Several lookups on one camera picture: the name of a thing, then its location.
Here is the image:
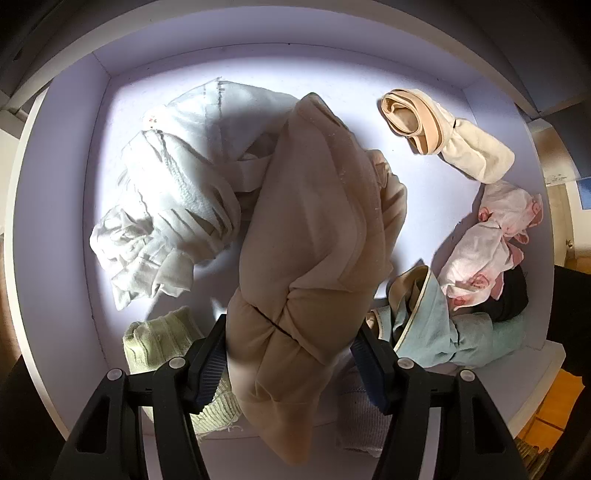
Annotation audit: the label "pink and white garment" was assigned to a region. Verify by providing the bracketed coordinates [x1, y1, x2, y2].
[436, 181, 544, 311]

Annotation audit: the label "grey bed frame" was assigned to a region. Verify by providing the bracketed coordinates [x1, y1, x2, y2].
[0, 0, 591, 121]

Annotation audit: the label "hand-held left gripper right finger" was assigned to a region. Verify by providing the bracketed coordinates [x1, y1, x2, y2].
[350, 323, 529, 480]

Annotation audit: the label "green knit hat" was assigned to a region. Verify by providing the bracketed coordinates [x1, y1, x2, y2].
[122, 307, 241, 435]

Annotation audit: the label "lavender knit garment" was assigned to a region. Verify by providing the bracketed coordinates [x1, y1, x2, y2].
[335, 364, 393, 457]

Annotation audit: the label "black cloth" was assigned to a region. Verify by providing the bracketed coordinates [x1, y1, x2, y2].
[480, 265, 529, 324]

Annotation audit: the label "white fringed cloth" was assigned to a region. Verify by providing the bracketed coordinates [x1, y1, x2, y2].
[89, 79, 301, 311]

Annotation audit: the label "light blue garment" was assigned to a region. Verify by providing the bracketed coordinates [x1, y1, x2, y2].
[367, 265, 529, 369]

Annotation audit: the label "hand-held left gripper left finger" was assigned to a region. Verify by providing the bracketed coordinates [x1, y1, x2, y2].
[51, 314, 229, 480]

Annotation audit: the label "white bed drawer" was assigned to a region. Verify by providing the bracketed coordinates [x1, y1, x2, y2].
[4, 44, 566, 462]

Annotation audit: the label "tan cloth bundle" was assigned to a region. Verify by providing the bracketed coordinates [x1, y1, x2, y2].
[226, 92, 408, 464]

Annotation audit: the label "beige rolled stockings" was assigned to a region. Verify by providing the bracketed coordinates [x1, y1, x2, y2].
[379, 88, 515, 184]

